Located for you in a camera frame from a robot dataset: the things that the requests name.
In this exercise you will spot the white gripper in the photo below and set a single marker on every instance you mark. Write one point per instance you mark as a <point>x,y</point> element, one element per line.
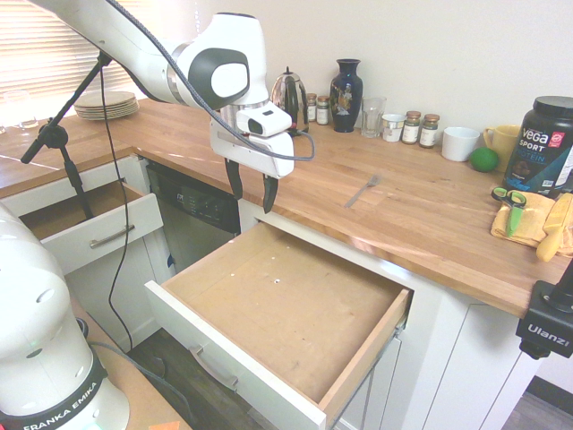
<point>264,154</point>

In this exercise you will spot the silver metal fork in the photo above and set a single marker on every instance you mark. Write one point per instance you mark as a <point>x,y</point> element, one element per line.
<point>361,191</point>

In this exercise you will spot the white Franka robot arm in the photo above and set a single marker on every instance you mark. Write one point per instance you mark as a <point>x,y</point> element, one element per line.
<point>134,49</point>

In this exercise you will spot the large wooden open drawer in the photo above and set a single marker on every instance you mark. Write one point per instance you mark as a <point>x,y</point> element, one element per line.
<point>286,304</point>

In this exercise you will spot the small wooden open drawer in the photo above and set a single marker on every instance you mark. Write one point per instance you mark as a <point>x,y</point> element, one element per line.
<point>67,251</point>

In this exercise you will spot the black steel dishwasher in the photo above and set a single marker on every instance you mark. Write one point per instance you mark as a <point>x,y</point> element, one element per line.
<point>197,228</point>

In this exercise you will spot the shiny steel electric kettle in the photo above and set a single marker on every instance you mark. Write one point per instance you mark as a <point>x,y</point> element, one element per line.
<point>286,96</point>

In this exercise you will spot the small clear spice jar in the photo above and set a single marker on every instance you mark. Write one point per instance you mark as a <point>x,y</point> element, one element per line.
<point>323,111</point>
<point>311,107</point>

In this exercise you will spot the dark blue painted vase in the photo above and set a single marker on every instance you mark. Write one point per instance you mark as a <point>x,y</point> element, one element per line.
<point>344,103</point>

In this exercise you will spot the clear glass tumbler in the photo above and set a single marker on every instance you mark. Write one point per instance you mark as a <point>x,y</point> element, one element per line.
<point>373,118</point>

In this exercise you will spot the small patterned white cup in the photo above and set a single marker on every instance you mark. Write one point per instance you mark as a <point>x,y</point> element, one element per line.
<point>393,129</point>

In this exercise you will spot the stack of beige plates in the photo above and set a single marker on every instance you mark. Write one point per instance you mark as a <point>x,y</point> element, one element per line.
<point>107,107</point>

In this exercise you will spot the brown lid spice jar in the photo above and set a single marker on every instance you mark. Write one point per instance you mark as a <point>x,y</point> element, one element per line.
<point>411,130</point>
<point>429,133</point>

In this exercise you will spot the black boom stand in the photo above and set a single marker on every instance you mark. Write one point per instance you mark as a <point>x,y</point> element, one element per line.
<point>53,134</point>

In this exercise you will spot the plain white mug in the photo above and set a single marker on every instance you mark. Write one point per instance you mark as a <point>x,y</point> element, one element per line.
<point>460,144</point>

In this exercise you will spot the green lime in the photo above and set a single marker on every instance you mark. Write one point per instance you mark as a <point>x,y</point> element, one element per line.
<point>483,160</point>

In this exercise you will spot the clear drinking glass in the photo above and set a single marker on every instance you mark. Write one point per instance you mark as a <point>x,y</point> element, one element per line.
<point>18,107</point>

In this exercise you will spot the yellow mug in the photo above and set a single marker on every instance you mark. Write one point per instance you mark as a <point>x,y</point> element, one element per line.
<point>506,141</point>

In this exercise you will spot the white kitchen cabinet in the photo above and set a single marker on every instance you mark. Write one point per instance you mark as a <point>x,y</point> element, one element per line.
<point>447,358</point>

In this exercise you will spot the window blinds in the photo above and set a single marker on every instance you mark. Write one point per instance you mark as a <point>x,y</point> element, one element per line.
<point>27,45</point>

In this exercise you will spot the yellow folded cloth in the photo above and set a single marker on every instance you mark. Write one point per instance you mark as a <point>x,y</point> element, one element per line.
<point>530,221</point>

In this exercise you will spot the black protein powder tub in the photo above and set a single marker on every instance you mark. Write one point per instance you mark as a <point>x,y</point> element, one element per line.
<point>544,148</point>

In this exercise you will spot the yellow banana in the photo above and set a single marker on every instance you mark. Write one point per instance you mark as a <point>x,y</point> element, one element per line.
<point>555,228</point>

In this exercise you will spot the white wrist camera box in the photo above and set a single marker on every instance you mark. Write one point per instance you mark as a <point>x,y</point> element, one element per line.
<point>264,118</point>

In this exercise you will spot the black camera clamp stand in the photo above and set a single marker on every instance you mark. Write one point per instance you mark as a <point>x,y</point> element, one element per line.
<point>544,320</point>

